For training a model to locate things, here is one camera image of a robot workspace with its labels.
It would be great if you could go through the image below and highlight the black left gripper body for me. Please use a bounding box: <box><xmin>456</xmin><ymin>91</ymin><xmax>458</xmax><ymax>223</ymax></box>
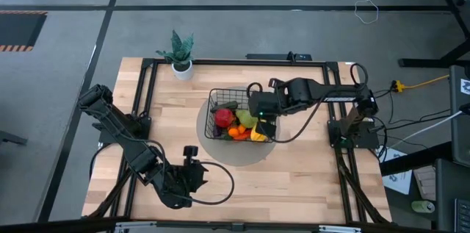
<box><xmin>157</xmin><ymin>145</ymin><xmax>201</xmax><ymax>210</ymax></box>

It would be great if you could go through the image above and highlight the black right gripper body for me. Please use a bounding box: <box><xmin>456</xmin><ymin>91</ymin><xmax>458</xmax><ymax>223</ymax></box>
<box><xmin>248</xmin><ymin>91</ymin><xmax>282</xmax><ymax>140</ymax></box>

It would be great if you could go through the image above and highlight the green toy pear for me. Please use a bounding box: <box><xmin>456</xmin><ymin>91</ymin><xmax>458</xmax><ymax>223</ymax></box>
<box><xmin>234</xmin><ymin>109</ymin><xmax>259</xmax><ymax>129</ymax></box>

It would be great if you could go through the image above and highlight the yellow toy starfruit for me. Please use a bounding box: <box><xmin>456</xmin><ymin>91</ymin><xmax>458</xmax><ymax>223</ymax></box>
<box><xmin>250</xmin><ymin>121</ymin><xmax>268</xmax><ymax>143</ymax></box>

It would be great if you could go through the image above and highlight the dark green toy pepper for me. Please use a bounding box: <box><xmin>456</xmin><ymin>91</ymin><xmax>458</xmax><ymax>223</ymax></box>
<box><xmin>210</xmin><ymin>100</ymin><xmax>239</xmax><ymax>113</ymax></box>

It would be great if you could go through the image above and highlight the orange tangerine cluster with leaf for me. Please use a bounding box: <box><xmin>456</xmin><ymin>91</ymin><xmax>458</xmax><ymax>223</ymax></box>
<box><xmin>227</xmin><ymin>124</ymin><xmax>247</xmax><ymax>138</ymax></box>

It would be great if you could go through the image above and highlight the red toy apple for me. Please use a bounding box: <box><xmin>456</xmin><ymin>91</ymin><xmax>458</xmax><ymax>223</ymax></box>
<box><xmin>214</xmin><ymin>108</ymin><xmax>236</xmax><ymax>129</ymax></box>

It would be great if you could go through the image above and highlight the round grey mat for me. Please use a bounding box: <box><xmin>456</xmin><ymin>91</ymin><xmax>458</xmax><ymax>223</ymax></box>
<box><xmin>195</xmin><ymin>85</ymin><xmax>280</xmax><ymax>168</ymax></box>

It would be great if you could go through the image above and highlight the black flat bar device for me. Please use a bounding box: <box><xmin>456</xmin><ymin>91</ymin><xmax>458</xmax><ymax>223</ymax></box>
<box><xmin>245</xmin><ymin>51</ymin><xmax>313</xmax><ymax>62</ymax></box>

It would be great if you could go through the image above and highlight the green plant in white pot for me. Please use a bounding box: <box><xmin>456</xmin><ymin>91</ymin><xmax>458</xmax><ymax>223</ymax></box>
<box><xmin>156</xmin><ymin>29</ymin><xmax>195</xmax><ymax>82</ymax></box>

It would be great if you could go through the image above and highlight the white paper sheet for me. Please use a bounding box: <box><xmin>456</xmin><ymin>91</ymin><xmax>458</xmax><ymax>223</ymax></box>
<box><xmin>381</xmin><ymin>147</ymin><xmax>414</xmax><ymax>196</ymax></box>

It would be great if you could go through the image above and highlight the black chair base leg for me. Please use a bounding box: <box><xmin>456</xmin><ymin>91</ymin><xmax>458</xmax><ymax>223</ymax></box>
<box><xmin>0</xmin><ymin>131</ymin><xmax>29</xmax><ymax>146</ymax></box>

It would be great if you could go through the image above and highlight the brown cardboard piece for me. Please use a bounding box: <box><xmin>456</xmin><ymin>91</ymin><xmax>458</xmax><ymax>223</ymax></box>
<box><xmin>413</xmin><ymin>165</ymin><xmax>438</xmax><ymax>201</ymax></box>

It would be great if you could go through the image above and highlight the green can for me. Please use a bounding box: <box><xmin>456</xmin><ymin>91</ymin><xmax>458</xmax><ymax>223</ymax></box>
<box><xmin>411</xmin><ymin>199</ymin><xmax>436</xmax><ymax>214</ymax></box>

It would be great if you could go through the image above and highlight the dark grey cabinet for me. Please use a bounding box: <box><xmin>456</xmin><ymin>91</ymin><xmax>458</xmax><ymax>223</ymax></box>
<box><xmin>449</xmin><ymin>64</ymin><xmax>470</xmax><ymax>168</ymax></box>

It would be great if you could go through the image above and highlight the black box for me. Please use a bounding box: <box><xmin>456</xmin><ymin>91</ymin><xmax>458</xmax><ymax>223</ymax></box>
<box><xmin>435</xmin><ymin>157</ymin><xmax>470</xmax><ymax>233</ymax></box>

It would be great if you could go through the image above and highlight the black table stand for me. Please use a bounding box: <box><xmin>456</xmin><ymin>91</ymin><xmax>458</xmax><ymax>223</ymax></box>
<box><xmin>398</xmin><ymin>0</ymin><xmax>470</xmax><ymax>68</ymax></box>

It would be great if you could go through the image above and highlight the black hazard-striped floor mat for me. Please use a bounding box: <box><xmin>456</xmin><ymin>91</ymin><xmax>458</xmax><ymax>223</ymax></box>
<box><xmin>0</xmin><ymin>11</ymin><xmax>48</xmax><ymax>53</ymax></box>

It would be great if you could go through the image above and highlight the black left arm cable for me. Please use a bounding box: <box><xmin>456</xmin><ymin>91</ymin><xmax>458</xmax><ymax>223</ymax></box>
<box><xmin>161</xmin><ymin>140</ymin><xmax>236</xmax><ymax>207</ymax></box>

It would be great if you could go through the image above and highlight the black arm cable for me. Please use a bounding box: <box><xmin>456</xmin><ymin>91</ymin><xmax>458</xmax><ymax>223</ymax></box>
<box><xmin>245</xmin><ymin>62</ymin><xmax>369</xmax><ymax>144</ymax></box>
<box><xmin>161</xmin><ymin>140</ymin><xmax>236</xmax><ymax>207</ymax></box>

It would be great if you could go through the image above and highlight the black wire basket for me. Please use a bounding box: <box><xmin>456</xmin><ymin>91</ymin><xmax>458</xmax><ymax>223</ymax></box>
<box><xmin>204</xmin><ymin>87</ymin><xmax>276</xmax><ymax>144</ymax></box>

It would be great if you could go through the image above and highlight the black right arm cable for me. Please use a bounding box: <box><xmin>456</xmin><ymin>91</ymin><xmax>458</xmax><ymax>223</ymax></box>
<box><xmin>245</xmin><ymin>62</ymin><xmax>369</xmax><ymax>144</ymax></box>

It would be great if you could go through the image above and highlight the black aluminium table frame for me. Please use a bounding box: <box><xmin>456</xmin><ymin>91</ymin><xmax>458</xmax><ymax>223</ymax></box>
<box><xmin>82</xmin><ymin>57</ymin><xmax>392</xmax><ymax>229</ymax></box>

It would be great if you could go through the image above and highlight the silver metal bracket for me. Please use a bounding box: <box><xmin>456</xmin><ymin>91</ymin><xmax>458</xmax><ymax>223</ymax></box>
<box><xmin>318</xmin><ymin>224</ymin><xmax>363</xmax><ymax>233</ymax></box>
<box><xmin>114</xmin><ymin>221</ymin><xmax>158</xmax><ymax>233</ymax></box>

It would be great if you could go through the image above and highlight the black power cable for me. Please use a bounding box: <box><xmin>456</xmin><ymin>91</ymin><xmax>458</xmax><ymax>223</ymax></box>
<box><xmin>369</xmin><ymin>86</ymin><xmax>453</xmax><ymax>162</ymax></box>

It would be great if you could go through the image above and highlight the yellow extension cord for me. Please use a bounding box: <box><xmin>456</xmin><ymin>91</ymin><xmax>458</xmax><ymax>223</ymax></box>
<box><xmin>391</xmin><ymin>74</ymin><xmax>451</xmax><ymax>93</ymax></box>

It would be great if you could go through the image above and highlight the thick white cable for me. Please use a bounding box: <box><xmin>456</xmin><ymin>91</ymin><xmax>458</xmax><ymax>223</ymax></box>
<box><xmin>388</xmin><ymin>110</ymin><xmax>464</xmax><ymax>149</ymax></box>

